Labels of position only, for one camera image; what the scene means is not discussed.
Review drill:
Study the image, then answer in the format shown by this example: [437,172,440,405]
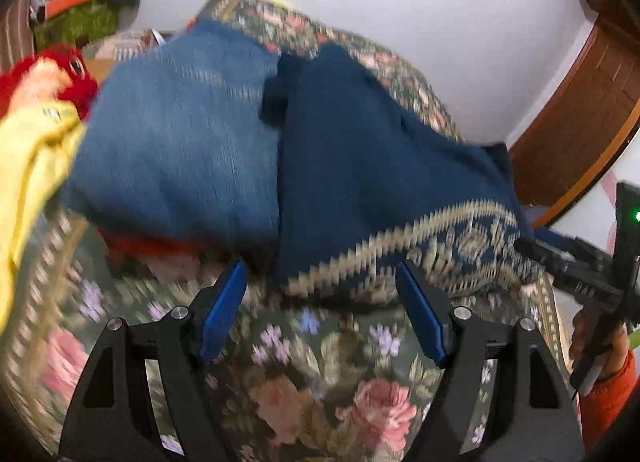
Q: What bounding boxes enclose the floral tablecloth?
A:
[0,0,581,462]

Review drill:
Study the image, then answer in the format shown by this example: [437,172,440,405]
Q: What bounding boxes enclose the navy patterned garment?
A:
[262,42,546,300]

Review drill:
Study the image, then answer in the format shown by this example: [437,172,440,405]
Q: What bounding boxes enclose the yellow cloth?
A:
[0,102,86,333]

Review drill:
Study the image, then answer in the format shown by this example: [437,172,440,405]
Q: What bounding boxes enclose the person's right hand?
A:
[569,309,632,383]

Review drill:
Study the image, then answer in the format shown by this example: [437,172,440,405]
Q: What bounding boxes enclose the red cloth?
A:
[102,232,206,260]

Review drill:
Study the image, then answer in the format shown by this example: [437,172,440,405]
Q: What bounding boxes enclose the brown wooden door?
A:
[507,0,640,228]

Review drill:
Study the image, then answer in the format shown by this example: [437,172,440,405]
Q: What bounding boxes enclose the green box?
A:
[32,0,121,50]

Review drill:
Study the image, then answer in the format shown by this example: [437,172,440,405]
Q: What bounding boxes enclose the red plush toy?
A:
[0,45,98,123]

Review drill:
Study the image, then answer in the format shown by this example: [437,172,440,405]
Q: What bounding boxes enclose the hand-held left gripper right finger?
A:
[395,259,586,462]

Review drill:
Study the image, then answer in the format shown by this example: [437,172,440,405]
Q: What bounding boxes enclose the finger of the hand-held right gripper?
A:
[515,238,568,283]
[535,228,581,253]

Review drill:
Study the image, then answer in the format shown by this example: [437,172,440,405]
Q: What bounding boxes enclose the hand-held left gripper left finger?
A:
[57,259,249,462]

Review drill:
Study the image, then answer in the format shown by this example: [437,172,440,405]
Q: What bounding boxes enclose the folded blue denim jeans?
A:
[60,20,283,248]

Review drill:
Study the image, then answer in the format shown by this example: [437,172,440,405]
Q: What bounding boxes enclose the brown striped curtain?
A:
[0,0,51,73]

